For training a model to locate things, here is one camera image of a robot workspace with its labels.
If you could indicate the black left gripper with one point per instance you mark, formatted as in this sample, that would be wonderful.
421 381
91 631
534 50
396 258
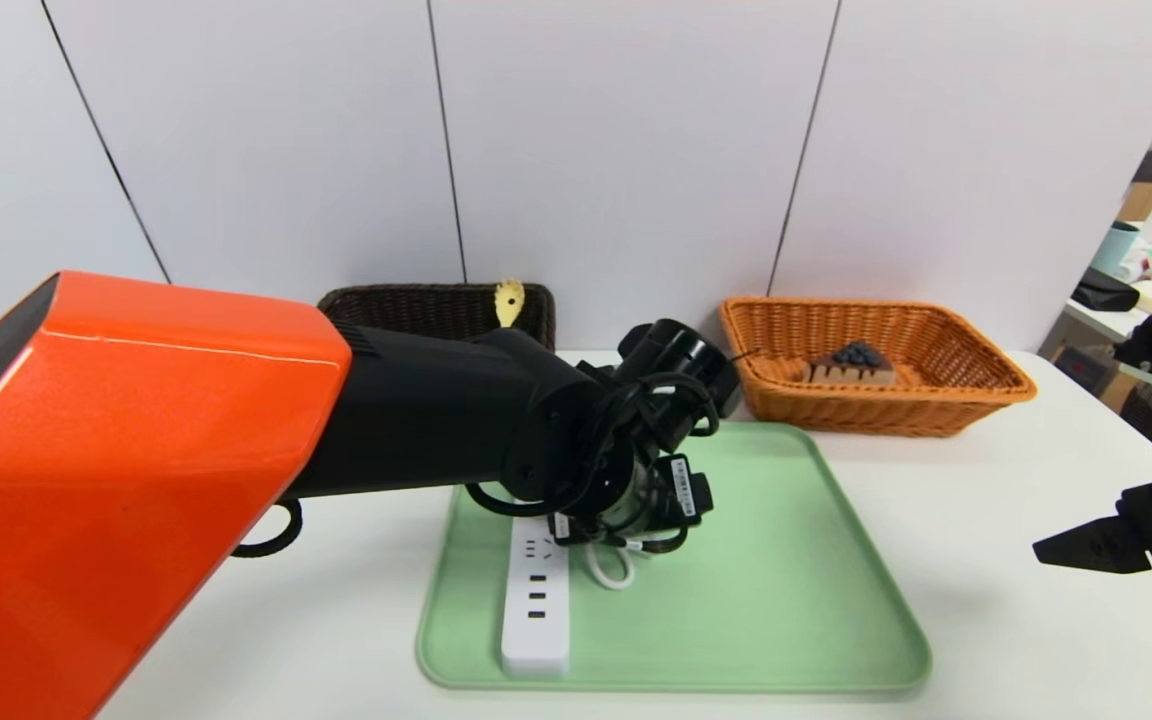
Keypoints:
677 487

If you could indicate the white power strip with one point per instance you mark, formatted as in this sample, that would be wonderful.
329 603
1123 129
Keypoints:
536 630

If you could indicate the chocolate blueberry cake slice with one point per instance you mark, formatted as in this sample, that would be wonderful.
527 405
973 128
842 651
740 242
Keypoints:
851 370

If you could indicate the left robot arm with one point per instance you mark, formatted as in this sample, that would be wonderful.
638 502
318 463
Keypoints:
136 450

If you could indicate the orange wicker basket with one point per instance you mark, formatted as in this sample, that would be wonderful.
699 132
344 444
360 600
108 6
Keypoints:
836 415

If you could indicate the dark brown wicker basket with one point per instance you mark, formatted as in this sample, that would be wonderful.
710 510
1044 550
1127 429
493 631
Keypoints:
416 305

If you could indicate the light green plastic tray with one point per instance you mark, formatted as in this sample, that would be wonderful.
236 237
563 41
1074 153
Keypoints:
786 620

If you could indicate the white side table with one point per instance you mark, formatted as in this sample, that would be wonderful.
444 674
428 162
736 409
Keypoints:
1096 320

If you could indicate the black pouch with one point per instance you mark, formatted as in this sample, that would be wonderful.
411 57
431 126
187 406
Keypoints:
1104 293

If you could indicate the teal cup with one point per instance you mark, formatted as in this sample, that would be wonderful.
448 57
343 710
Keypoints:
1111 255

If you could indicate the dark grey rectangular object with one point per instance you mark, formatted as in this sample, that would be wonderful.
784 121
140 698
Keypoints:
1148 168

